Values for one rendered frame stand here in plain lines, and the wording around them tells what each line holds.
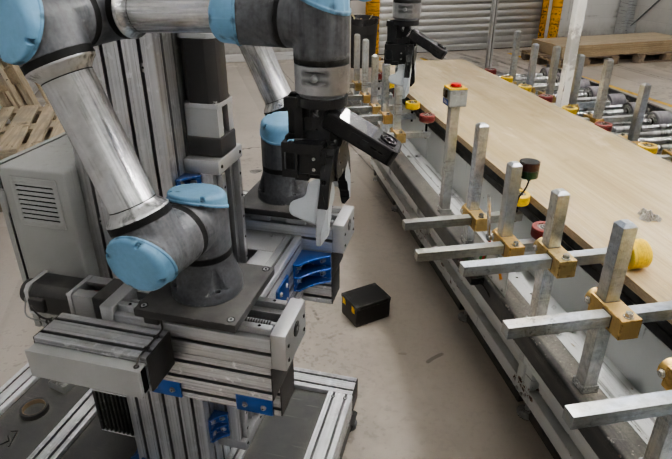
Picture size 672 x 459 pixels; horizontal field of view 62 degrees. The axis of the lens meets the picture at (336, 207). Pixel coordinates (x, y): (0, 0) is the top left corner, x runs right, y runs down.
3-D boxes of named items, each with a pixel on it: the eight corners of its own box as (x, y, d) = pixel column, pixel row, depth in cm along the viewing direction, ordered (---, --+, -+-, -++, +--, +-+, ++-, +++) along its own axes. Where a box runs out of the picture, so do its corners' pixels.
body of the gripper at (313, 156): (298, 163, 86) (295, 85, 81) (352, 168, 84) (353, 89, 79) (281, 181, 80) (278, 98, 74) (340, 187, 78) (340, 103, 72)
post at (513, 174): (492, 299, 184) (512, 164, 164) (488, 293, 188) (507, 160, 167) (502, 298, 185) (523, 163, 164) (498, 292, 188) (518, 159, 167)
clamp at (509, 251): (507, 262, 170) (510, 248, 168) (489, 241, 182) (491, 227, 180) (525, 260, 171) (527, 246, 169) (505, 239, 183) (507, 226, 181)
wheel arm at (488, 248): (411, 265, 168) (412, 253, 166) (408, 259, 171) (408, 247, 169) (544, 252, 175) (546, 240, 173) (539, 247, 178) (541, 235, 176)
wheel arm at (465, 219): (404, 233, 192) (405, 222, 190) (401, 228, 195) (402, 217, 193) (521, 223, 199) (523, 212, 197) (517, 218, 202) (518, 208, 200)
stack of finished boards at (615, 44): (689, 50, 884) (692, 38, 877) (561, 58, 819) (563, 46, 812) (651, 42, 950) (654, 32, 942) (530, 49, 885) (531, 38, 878)
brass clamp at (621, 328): (615, 341, 121) (620, 322, 119) (580, 305, 133) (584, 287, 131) (640, 338, 122) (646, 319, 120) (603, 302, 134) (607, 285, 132)
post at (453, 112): (440, 214, 226) (450, 106, 207) (436, 209, 231) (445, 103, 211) (451, 214, 227) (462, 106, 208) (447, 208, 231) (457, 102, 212)
